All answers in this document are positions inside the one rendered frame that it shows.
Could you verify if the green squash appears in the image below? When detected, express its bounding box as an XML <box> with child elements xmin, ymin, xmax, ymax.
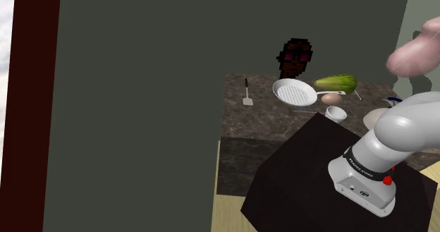
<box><xmin>312</xmin><ymin>73</ymin><xmax>358</xmax><ymax>96</ymax></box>

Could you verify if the white cup with blue rim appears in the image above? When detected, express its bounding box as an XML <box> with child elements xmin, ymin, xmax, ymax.
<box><xmin>382</xmin><ymin>96</ymin><xmax>403</xmax><ymax>109</ymax></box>

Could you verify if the brown egg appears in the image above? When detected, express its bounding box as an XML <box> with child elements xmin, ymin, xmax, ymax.
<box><xmin>320</xmin><ymin>92</ymin><xmax>343</xmax><ymax>106</ymax></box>

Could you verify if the black pixelated figure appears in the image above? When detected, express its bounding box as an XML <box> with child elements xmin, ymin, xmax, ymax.
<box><xmin>275</xmin><ymin>37</ymin><xmax>314</xmax><ymax>80</ymax></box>

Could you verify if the white bowl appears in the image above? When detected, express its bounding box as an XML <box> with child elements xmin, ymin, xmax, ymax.
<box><xmin>362</xmin><ymin>107</ymin><xmax>390</xmax><ymax>131</ymax></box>

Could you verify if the dark robot stand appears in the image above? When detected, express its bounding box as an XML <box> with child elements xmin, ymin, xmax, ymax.
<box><xmin>240</xmin><ymin>112</ymin><xmax>439</xmax><ymax>232</ymax></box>

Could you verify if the white frying pan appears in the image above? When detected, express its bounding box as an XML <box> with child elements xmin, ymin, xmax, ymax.
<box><xmin>271</xmin><ymin>78</ymin><xmax>347</xmax><ymax>108</ymax></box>

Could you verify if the grey spatula with black handle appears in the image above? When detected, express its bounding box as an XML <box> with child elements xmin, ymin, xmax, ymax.
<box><xmin>242</xmin><ymin>78</ymin><xmax>255</xmax><ymax>106</ymax></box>

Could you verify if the window with dark red frame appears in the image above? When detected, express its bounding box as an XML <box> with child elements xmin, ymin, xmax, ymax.
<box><xmin>0</xmin><ymin>0</ymin><xmax>62</xmax><ymax>232</ymax></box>

